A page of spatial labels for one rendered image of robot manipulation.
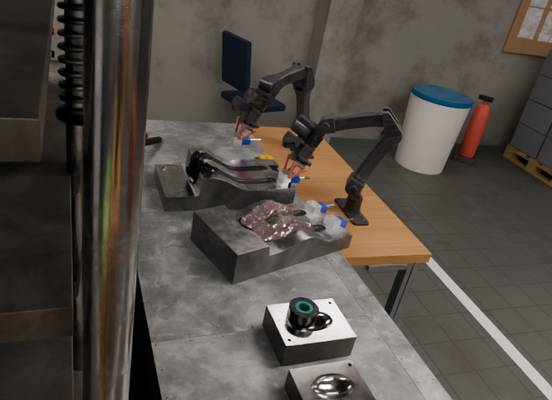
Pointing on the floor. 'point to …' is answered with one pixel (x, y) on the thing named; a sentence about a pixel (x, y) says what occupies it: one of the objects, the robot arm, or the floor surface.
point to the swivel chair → (240, 69)
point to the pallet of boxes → (535, 128)
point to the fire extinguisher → (474, 132)
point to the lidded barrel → (431, 127)
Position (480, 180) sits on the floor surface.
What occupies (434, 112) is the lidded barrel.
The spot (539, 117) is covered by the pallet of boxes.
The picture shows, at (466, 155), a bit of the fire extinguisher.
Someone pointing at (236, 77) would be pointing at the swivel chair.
